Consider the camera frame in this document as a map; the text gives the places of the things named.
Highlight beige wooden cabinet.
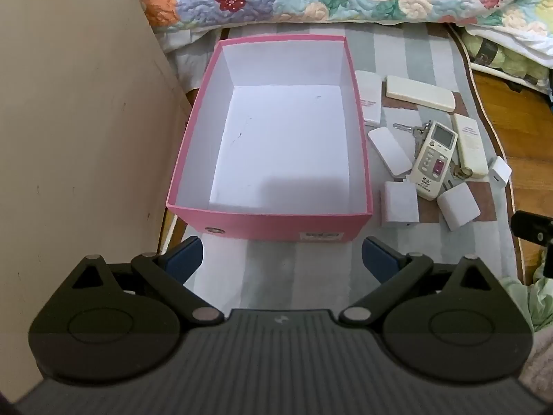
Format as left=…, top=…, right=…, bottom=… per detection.
left=0, top=0, right=193, bottom=400

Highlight light green cloth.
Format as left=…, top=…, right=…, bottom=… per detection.
left=501, top=264, right=553, bottom=333

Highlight cream long rounded case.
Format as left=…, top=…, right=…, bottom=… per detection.
left=385, top=75, right=456, bottom=113

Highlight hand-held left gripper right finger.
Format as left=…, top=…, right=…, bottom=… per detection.
left=339, top=237, right=504, bottom=327

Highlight small white charger cube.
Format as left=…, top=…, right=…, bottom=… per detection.
left=488, top=156, right=513, bottom=188

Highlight keys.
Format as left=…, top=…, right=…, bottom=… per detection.
left=445, top=164, right=474, bottom=191

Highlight white slim box pink print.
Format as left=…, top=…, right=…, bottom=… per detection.
left=355, top=70, right=383, bottom=127

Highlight white charger block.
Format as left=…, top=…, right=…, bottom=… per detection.
left=380, top=179, right=421, bottom=228
left=436, top=182, right=482, bottom=231

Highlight striped mat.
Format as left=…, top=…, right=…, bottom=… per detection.
left=160, top=21, right=525, bottom=312

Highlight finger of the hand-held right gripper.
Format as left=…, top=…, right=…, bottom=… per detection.
left=511, top=210, right=553, bottom=278

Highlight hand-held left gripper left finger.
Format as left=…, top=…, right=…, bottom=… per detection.
left=71, top=237, right=224, bottom=327

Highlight pink cardboard box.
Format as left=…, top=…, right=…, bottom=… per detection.
left=165, top=35, right=373, bottom=243

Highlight small white rounded case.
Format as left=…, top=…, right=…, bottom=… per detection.
left=368, top=126, right=414, bottom=178

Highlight white remote control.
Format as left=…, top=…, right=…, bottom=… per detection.
left=410, top=121, right=459, bottom=201

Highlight cream slim box pink print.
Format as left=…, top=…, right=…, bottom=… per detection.
left=450, top=113, right=488, bottom=178

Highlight silver key bunch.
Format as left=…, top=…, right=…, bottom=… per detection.
left=392, top=120, right=433, bottom=148

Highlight light green yarn bundle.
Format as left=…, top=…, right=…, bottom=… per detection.
left=462, top=32, right=553, bottom=96

